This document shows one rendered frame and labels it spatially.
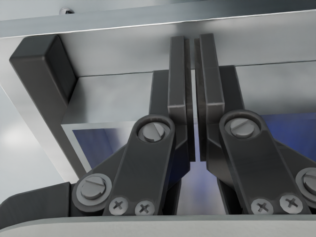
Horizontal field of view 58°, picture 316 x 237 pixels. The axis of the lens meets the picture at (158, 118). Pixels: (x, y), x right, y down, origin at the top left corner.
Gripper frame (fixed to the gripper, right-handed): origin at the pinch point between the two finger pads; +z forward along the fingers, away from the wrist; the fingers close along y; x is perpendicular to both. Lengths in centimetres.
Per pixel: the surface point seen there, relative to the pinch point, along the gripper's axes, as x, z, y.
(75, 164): -7.2, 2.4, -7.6
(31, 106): -3.9, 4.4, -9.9
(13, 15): -36, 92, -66
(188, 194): -14.6, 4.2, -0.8
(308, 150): -9.0, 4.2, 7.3
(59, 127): -3.7, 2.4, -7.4
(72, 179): -12.2, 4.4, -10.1
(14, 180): -152, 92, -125
